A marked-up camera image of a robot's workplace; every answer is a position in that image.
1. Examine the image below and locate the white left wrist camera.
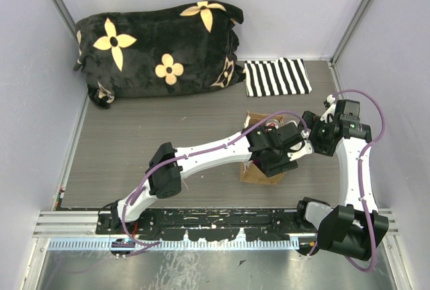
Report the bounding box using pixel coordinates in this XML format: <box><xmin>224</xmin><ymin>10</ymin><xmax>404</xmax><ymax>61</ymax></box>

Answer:
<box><xmin>287</xmin><ymin>139</ymin><xmax>314</xmax><ymax>161</ymax></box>

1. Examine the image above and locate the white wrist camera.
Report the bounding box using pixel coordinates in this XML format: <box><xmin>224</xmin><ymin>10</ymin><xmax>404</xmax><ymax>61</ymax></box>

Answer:
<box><xmin>320</xmin><ymin>95</ymin><xmax>336</xmax><ymax>124</ymax></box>
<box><xmin>287</xmin><ymin>139</ymin><xmax>314</xmax><ymax>161</ymax></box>

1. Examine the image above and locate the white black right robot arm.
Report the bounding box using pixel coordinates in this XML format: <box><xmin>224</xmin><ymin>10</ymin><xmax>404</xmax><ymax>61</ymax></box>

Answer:
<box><xmin>293</xmin><ymin>95</ymin><xmax>389</xmax><ymax>261</ymax></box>

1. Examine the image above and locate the brown canvas tote bag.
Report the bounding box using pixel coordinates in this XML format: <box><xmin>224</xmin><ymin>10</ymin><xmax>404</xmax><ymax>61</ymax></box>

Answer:
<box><xmin>240</xmin><ymin>112</ymin><xmax>303</xmax><ymax>185</ymax></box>

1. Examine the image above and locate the black mounting rail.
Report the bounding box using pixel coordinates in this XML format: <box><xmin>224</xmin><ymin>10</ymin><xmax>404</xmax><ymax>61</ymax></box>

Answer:
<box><xmin>95</xmin><ymin>207</ymin><xmax>335</xmax><ymax>242</ymax></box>

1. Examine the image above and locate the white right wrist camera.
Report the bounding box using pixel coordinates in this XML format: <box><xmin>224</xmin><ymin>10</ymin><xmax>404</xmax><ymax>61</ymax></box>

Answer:
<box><xmin>320</xmin><ymin>95</ymin><xmax>336</xmax><ymax>124</ymax></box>

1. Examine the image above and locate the black floral plush blanket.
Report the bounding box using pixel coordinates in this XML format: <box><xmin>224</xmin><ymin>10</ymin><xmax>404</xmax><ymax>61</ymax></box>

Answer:
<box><xmin>74</xmin><ymin>0</ymin><xmax>245</xmax><ymax>109</ymax></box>

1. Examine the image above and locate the silver blue Red Bull can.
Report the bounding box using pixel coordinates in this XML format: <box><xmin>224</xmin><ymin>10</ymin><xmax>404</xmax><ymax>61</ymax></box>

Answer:
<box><xmin>265</xmin><ymin>119</ymin><xmax>282</xmax><ymax>129</ymax></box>

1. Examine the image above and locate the white slotted cable duct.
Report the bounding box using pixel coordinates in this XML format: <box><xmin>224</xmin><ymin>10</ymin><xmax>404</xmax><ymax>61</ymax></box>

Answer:
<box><xmin>48</xmin><ymin>237</ymin><xmax>300</xmax><ymax>251</ymax></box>

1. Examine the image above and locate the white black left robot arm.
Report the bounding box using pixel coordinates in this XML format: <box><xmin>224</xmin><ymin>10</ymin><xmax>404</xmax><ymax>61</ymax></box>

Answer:
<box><xmin>110</xmin><ymin>122</ymin><xmax>305</xmax><ymax>234</ymax></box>

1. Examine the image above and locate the black white striped cloth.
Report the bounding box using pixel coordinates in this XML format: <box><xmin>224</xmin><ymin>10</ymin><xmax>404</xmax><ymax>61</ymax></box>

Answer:
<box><xmin>244</xmin><ymin>57</ymin><xmax>312</xmax><ymax>97</ymax></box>

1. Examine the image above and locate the purple Fanta can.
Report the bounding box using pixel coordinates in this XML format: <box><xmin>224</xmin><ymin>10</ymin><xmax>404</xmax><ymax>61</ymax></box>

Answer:
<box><xmin>253</xmin><ymin>159</ymin><xmax>263</xmax><ymax>171</ymax></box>

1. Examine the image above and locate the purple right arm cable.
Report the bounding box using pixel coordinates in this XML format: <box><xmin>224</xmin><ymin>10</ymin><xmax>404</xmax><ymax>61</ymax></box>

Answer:
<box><xmin>307</xmin><ymin>89</ymin><xmax>387</xmax><ymax>272</ymax></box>

